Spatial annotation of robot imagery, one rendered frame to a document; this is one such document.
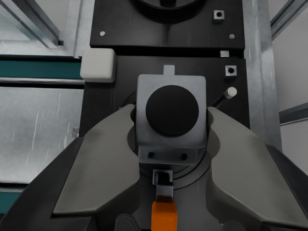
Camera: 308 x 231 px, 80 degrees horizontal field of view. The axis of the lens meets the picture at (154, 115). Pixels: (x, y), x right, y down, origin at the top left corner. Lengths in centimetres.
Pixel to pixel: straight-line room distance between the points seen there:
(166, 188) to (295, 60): 42
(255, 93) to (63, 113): 31
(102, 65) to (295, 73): 39
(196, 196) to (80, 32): 31
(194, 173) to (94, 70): 19
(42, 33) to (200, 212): 33
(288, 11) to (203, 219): 33
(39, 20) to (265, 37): 34
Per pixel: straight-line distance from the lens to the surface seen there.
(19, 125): 40
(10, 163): 40
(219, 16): 34
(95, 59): 28
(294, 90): 48
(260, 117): 31
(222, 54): 32
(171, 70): 17
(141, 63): 29
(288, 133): 45
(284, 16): 40
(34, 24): 31
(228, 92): 17
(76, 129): 29
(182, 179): 24
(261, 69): 34
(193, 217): 27
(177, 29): 32
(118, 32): 32
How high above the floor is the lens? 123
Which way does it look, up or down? 78 degrees down
